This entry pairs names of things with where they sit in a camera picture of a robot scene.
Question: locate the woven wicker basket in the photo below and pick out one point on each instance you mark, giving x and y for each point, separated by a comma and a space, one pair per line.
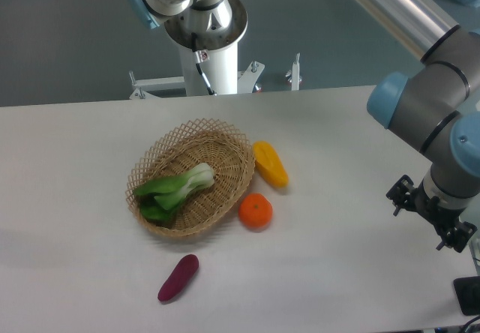
223, 147

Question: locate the black device at table edge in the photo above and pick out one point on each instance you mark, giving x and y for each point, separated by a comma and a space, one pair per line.
467, 292

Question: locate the orange tangerine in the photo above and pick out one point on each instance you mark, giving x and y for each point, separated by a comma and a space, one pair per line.
255, 211

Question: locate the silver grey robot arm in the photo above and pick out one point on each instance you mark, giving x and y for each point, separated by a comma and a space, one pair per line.
421, 110

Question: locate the purple sweet potato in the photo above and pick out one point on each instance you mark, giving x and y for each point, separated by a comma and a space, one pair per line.
179, 278

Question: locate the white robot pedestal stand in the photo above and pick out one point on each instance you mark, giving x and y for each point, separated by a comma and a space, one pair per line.
204, 72

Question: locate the green bok choy vegetable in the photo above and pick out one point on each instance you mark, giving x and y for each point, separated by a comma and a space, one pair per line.
159, 199

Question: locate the yellow toy vegetable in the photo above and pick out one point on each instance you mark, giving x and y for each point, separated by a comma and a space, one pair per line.
269, 164

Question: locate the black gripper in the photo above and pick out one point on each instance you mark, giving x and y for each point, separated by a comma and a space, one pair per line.
454, 233

